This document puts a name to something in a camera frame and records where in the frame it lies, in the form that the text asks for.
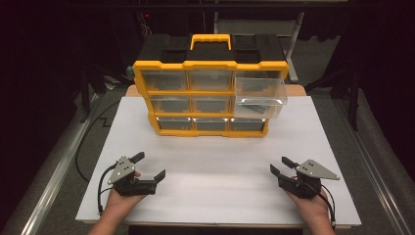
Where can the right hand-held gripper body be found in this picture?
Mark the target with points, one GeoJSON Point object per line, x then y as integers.
{"type": "Point", "coordinates": [303, 186]}

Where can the black stand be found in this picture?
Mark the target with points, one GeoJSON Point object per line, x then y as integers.
{"type": "Point", "coordinates": [354, 107]}
{"type": "Point", "coordinates": [85, 98]}

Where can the grey metal stand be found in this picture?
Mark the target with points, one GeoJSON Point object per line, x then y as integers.
{"type": "Point", "coordinates": [295, 39]}

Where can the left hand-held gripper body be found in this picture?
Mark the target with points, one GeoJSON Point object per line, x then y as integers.
{"type": "Point", "coordinates": [132, 186]}

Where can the person's left hand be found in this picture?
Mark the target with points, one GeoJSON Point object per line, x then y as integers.
{"type": "Point", "coordinates": [121, 202]}

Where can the person's right hand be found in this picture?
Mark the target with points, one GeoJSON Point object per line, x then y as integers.
{"type": "Point", "coordinates": [311, 209]}

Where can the grid of clear drawers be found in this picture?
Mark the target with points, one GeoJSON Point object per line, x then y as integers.
{"type": "Point", "coordinates": [195, 104]}

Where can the white board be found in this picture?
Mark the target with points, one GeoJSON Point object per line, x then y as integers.
{"type": "Point", "coordinates": [212, 163]}

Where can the aluminium floor rail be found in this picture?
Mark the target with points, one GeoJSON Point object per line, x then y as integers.
{"type": "Point", "coordinates": [372, 169]}
{"type": "Point", "coordinates": [55, 182]}

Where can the yellow black organizer cabinet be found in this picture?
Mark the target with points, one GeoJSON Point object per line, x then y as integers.
{"type": "Point", "coordinates": [208, 49]}

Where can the clear plastic organizer drawer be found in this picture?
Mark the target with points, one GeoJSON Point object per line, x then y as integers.
{"type": "Point", "coordinates": [261, 94]}

